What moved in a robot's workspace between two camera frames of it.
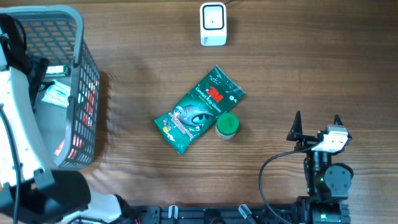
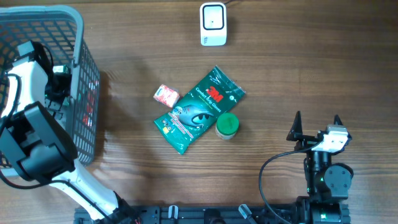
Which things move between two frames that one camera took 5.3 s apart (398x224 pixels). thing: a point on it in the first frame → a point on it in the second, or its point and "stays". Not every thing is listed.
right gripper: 296,133 stays
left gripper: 42,65 → 66,78
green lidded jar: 227,125 stays
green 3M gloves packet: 180,125 stays
